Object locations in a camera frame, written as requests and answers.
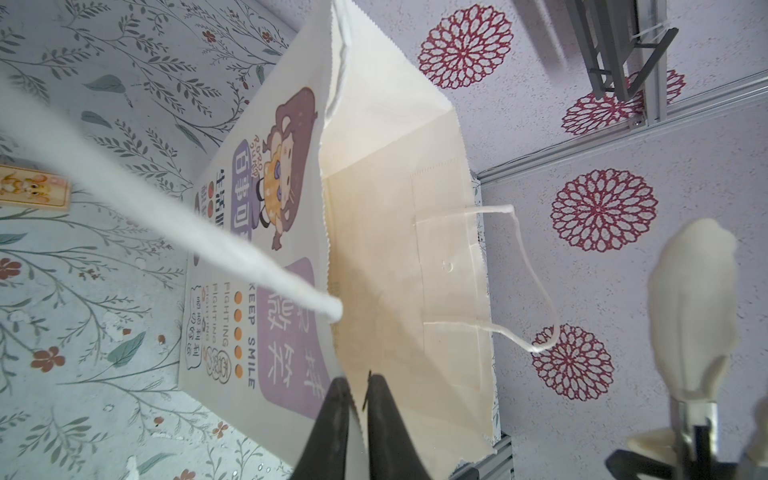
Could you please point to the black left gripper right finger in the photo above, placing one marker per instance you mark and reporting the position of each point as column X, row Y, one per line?
column 392, row 455

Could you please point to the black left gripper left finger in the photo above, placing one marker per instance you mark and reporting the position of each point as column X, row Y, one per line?
column 324, row 455

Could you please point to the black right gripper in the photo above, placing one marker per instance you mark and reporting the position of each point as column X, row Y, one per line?
column 692, row 306

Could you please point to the small orange tiger sticker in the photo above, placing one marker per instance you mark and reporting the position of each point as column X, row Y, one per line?
column 21, row 187

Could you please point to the grey metal wall shelf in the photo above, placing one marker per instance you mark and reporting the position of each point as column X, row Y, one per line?
column 623, row 43

